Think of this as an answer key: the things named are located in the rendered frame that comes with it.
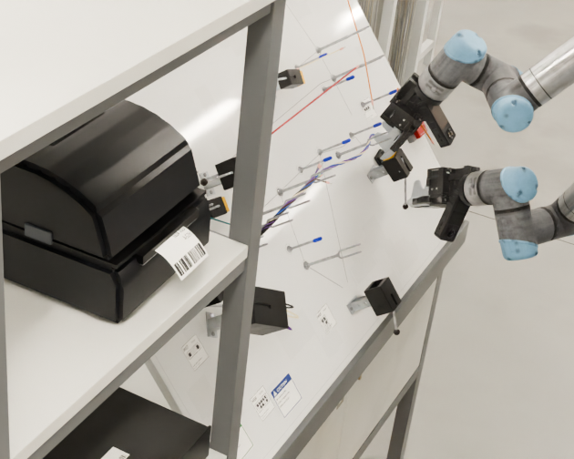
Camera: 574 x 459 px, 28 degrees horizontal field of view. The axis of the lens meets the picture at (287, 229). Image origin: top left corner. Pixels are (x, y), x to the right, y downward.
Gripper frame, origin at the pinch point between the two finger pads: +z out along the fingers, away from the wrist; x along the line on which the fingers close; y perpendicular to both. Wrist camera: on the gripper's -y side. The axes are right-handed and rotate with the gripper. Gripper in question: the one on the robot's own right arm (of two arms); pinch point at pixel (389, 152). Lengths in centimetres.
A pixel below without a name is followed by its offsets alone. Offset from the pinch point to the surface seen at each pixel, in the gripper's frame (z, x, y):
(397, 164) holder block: -0.3, 2.1, -2.8
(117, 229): -51, 113, 30
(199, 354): 3, 77, 10
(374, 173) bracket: 6.4, 1.0, -0.4
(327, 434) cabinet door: 38, 45, -26
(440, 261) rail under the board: 20.6, -5.1, -27.1
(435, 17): 143, -305, -4
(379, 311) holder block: 7.6, 35.4, -16.3
